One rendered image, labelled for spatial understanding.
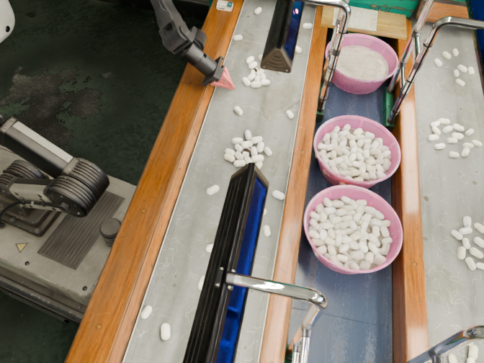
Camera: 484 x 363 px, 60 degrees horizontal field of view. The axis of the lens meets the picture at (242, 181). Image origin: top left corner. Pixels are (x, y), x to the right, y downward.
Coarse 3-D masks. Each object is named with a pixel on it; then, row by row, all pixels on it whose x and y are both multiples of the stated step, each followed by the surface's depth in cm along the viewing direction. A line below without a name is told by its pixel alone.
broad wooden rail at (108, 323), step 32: (224, 0) 171; (224, 32) 159; (192, 96) 140; (192, 128) 132; (160, 160) 124; (160, 192) 118; (128, 224) 112; (160, 224) 113; (128, 256) 106; (96, 288) 102; (128, 288) 102; (96, 320) 97; (128, 320) 99; (96, 352) 93
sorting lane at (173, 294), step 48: (240, 48) 158; (240, 96) 144; (288, 96) 145; (240, 144) 132; (288, 144) 133; (192, 192) 121; (192, 240) 113; (192, 288) 105; (144, 336) 98; (240, 336) 99
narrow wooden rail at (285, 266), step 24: (312, 48) 156; (312, 72) 149; (312, 96) 142; (312, 120) 136; (312, 144) 130; (288, 192) 120; (288, 216) 115; (288, 240) 111; (288, 264) 107; (288, 312) 100; (264, 336) 97; (264, 360) 94
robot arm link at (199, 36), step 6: (180, 30) 127; (186, 30) 129; (192, 30) 136; (198, 30) 138; (186, 36) 128; (192, 36) 131; (198, 36) 136; (204, 36) 138; (162, 42) 132; (186, 42) 131; (198, 42) 136; (204, 42) 138; (168, 48) 133; (180, 48) 132; (174, 54) 134
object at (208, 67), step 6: (204, 54) 135; (204, 60) 134; (210, 60) 135; (216, 60) 140; (198, 66) 135; (204, 66) 135; (210, 66) 135; (216, 66) 136; (204, 72) 136; (210, 72) 136; (216, 72) 135; (204, 78) 140; (210, 78) 135; (216, 78) 134; (204, 84) 138
